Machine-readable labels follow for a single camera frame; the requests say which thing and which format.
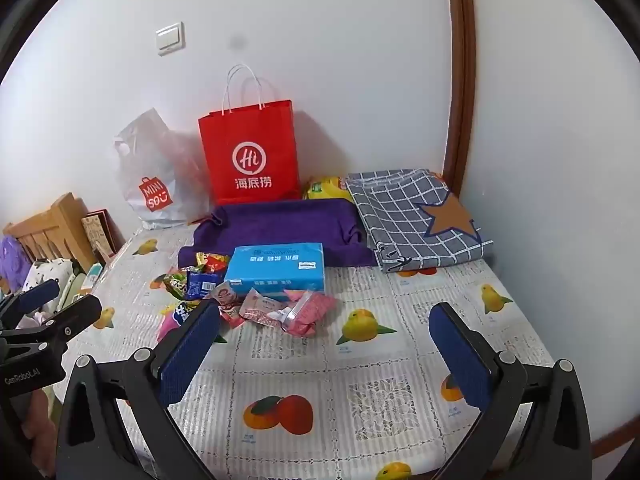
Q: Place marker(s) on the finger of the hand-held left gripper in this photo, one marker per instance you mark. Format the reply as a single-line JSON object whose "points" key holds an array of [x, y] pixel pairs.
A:
{"points": [[32, 299], [70, 320]]}

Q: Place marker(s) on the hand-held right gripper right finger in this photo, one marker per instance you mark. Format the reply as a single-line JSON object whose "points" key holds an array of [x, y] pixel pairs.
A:
{"points": [[462, 360]]}

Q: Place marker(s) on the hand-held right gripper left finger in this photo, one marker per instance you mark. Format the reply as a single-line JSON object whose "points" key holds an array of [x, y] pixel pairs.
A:
{"points": [[190, 355]]}

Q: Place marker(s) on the pink and yellow snack packet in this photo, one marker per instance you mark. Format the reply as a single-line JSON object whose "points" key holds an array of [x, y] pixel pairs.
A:
{"points": [[177, 316]]}

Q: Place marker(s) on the pink peach candy packet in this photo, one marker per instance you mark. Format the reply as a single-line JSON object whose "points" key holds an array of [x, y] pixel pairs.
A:
{"points": [[231, 316]]}

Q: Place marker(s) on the blue biscuit packet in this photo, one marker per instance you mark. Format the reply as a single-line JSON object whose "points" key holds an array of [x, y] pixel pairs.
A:
{"points": [[202, 286]]}

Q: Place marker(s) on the green snack packet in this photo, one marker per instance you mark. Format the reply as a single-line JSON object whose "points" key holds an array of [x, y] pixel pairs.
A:
{"points": [[176, 284]]}

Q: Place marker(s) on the pink and white snack packet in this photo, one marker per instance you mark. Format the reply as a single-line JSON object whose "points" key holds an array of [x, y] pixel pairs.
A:
{"points": [[227, 292]]}

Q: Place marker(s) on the pink bear stick packet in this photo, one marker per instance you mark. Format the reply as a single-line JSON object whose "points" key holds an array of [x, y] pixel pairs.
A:
{"points": [[260, 307]]}

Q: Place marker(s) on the red snack packet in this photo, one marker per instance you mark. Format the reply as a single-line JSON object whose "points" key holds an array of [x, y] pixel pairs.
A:
{"points": [[218, 263]]}

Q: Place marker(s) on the pink resealable snack bag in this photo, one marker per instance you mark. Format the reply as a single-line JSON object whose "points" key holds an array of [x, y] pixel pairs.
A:
{"points": [[307, 312]]}

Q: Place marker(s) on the white printed clothing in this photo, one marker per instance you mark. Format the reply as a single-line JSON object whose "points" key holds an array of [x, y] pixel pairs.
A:
{"points": [[50, 275]]}

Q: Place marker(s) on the purple clothing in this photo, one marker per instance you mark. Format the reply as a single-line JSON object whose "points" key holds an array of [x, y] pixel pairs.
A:
{"points": [[11, 260]]}

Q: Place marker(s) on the brown patterned box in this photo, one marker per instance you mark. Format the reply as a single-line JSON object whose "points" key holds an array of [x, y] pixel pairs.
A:
{"points": [[100, 232]]}

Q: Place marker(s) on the blue tissue pack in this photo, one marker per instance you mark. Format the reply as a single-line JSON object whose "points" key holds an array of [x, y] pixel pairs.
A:
{"points": [[275, 265]]}

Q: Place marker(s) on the purple towel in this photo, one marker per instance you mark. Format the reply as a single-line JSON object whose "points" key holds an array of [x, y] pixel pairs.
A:
{"points": [[280, 220]]}

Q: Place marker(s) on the grey checked cloth with star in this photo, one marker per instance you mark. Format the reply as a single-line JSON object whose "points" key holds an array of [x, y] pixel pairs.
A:
{"points": [[400, 210]]}

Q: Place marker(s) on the white plastic bag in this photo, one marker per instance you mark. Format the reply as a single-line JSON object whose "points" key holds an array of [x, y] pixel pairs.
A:
{"points": [[150, 160]]}

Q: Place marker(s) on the large yellow snack bag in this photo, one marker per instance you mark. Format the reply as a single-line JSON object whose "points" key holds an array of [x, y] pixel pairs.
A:
{"points": [[325, 189]]}

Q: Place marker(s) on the red paper bag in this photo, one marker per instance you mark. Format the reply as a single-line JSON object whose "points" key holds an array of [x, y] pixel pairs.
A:
{"points": [[250, 135]]}

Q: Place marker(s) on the brown wooden door frame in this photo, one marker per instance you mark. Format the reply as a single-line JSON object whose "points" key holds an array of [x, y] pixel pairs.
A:
{"points": [[462, 85]]}

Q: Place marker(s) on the white light switch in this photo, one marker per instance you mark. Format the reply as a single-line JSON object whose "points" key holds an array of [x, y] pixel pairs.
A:
{"points": [[170, 38]]}

